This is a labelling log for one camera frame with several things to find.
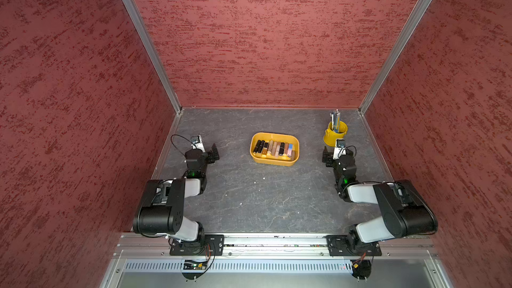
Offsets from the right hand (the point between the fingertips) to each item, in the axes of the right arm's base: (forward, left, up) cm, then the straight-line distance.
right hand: (334, 149), depth 92 cm
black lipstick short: (+7, +35, -6) cm, 36 cm away
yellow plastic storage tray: (-3, +28, -5) cm, 29 cm away
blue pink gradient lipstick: (+3, +20, -8) cm, 22 cm away
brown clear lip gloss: (+5, +22, -6) cm, 23 cm away
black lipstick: (+5, +24, -7) cm, 26 cm away
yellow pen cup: (+8, -1, -2) cm, 9 cm away
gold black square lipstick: (+5, +33, -6) cm, 34 cm away
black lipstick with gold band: (+7, +37, -6) cm, 38 cm away
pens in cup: (+14, -3, +6) cm, 16 cm away
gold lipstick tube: (+5, +28, -6) cm, 29 cm away
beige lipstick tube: (+1, +19, -7) cm, 20 cm away
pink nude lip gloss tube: (+5, +26, -6) cm, 27 cm away
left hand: (+2, +62, 0) cm, 62 cm away
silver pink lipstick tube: (+6, +30, -6) cm, 31 cm away
